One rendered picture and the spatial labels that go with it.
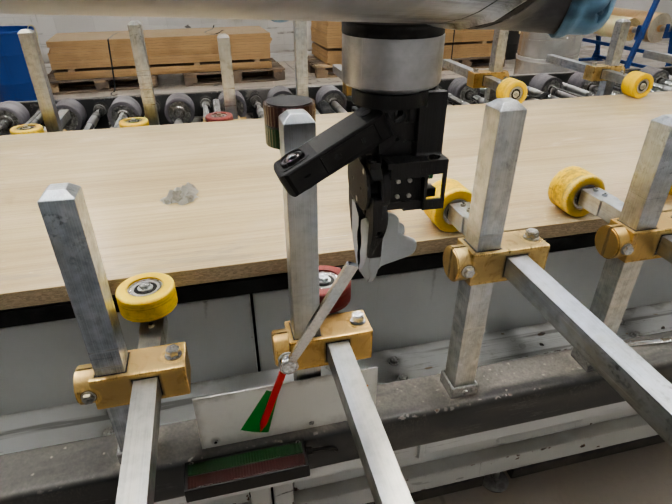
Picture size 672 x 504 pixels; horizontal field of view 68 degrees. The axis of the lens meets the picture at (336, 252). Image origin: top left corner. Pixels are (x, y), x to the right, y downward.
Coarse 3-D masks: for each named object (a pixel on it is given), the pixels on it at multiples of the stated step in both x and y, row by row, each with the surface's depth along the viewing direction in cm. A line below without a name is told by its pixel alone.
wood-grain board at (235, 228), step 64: (128, 128) 138; (192, 128) 138; (256, 128) 138; (320, 128) 138; (448, 128) 138; (576, 128) 138; (640, 128) 138; (0, 192) 100; (128, 192) 100; (256, 192) 100; (320, 192) 100; (512, 192) 100; (0, 256) 79; (128, 256) 79; (192, 256) 79; (256, 256) 79; (320, 256) 80
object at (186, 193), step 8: (192, 184) 101; (168, 192) 96; (176, 192) 97; (184, 192) 98; (192, 192) 98; (160, 200) 96; (168, 200) 96; (176, 200) 96; (184, 200) 95; (192, 200) 96
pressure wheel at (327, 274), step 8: (320, 272) 74; (328, 272) 74; (336, 272) 74; (320, 280) 72; (328, 280) 72; (320, 288) 70; (328, 288) 70; (320, 296) 69; (344, 296) 70; (336, 304) 70; (344, 304) 71
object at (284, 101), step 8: (280, 96) 59; (288, 96) 59; (296, 96) 59; (304, 96) 59; (272, 104) 55; (280, 104) 55; (288, 104) 55; (296, 104) 55; (304, 104) 55; (272, 128) 56
